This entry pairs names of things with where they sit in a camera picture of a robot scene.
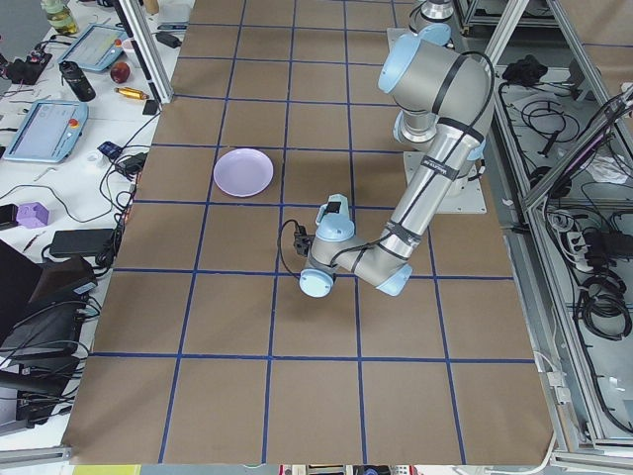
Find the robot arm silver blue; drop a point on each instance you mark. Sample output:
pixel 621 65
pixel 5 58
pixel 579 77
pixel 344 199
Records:
pixel 446 104

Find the teach pendant near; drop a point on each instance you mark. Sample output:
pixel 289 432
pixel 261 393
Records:
pixel 49 132

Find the purple plastic box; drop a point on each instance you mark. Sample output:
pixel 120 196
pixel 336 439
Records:
pixel 32 215

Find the teach pendant far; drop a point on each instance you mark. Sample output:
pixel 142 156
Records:
pixel 96 48

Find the lavender plate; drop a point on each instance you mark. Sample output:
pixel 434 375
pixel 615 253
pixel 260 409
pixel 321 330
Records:
pixel 243 172

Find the black power brick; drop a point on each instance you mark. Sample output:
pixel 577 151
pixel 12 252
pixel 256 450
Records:
pixel 86 242

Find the black phone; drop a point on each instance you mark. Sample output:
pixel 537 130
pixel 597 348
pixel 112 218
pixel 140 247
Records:
pixel 150 107

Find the teach pendant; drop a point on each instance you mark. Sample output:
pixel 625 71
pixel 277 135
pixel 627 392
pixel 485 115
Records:
pixel 96 48
pixel 49 132

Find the black water bottle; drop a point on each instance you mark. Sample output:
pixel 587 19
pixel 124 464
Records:
pixel 75 78

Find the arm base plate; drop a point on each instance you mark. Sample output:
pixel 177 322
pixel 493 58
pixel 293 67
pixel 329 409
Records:
pixel 464 197

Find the aluminium frame post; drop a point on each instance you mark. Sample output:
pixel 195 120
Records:
pixel 132 16

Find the red apple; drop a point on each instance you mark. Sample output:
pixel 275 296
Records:
pixel 120 72

